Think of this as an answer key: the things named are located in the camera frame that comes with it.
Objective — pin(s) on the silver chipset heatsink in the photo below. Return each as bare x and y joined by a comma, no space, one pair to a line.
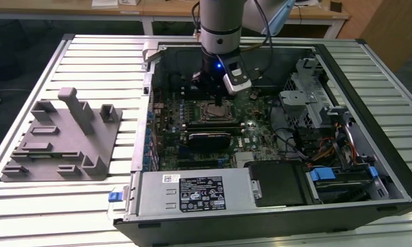
246,157

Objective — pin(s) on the black small box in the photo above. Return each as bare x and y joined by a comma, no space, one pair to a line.
335,6

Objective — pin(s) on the grey power supply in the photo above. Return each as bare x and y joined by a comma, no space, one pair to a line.
157,195

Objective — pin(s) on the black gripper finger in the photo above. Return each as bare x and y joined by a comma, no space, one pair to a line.
220,101
216,101

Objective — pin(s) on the green motherboard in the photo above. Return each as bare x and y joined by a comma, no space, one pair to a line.
260,123

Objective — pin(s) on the black expansion slot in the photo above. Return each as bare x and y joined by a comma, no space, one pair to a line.
199,163

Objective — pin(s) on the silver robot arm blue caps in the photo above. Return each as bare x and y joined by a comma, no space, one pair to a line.
219,25

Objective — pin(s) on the black hard disk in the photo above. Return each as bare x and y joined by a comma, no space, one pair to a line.
343,190

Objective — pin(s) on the silver coin battery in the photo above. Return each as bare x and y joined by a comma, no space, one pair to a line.
252,97

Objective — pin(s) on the silver CPU green substrate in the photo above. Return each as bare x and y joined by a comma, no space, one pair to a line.
215,112

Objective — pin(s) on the blue disk carrier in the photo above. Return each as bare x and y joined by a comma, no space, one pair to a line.
323,175

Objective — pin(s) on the wooden cabinet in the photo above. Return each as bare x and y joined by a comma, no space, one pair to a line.
391,31

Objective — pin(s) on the CPU socket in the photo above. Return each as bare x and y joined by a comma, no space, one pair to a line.
227,120

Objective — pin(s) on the green RAM stick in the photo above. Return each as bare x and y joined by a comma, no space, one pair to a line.
44,155

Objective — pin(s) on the silver metal drive cage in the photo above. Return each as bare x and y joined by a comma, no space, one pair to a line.
302,97

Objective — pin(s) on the black graphics card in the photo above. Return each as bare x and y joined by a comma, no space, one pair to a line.
210,141

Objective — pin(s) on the grey parts rack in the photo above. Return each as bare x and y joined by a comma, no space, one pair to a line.
68,154

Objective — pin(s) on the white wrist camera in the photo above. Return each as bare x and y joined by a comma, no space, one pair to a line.
239,79

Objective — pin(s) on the grey card retention bracket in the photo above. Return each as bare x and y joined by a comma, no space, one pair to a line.
149,51

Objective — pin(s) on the wooden desk white legs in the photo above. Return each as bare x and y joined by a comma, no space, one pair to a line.
72,9

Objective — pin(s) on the black PC case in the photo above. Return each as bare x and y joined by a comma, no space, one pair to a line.
227,231

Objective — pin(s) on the black plastic shroud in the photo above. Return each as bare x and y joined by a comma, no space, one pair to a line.
278,182

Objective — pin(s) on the blue case latch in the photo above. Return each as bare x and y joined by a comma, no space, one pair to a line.
115,196

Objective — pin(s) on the grey plastic bay latch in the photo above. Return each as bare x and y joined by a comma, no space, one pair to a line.
308,64
335,112

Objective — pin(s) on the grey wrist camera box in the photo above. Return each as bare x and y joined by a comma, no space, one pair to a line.
196,79

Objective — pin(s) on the white small box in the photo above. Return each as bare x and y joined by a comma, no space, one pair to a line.
131,2

